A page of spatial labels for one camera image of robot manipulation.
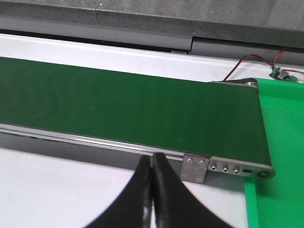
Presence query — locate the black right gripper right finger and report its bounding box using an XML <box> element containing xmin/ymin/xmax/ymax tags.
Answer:
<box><xmin>152</xmin><ymin>152</ymin><xmax>231</xmax><ymax>228</ymax></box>

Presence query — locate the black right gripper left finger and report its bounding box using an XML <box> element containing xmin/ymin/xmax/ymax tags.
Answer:
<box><xmin>87</xmin><ymin>155</ymin><xmax>152</xmax><ymax>228</ymax></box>

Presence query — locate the green conveyor belt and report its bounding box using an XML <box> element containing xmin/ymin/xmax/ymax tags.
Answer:
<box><xmin>0</xmin><ymin>57</ymin><xmax>271</xmax><ymax>165</ymax></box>

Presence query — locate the green plastic tray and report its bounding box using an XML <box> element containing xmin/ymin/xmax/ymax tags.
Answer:
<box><xmin>245</xmin><ymin>79</ymin><xmax>304</xmax><ymax>228</ymax></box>

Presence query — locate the small green circuit board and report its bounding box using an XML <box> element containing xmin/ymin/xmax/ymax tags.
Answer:
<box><xmin>269</xmin><ymin>67</ymin><xmax>304</xmax><ymax>84</ymax></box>

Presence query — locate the grey stone countertop ledge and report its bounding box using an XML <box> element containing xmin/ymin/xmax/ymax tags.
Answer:
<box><xmin>0</xmin><ymin>0</ymin><xmax>304</xmax><ymax>48</ymax></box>

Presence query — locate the steel mounting bracket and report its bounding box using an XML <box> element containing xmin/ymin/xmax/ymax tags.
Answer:
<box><xmin>180</xmin><ymin>153</ymin><xmax>210</xmax><ymax>184</ymax></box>

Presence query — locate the red wire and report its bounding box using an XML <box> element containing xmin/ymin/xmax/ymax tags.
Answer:
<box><xmin>223</xmin><ymin>46</ymin><xmax>289</xmax><ymax>81</ymax></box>

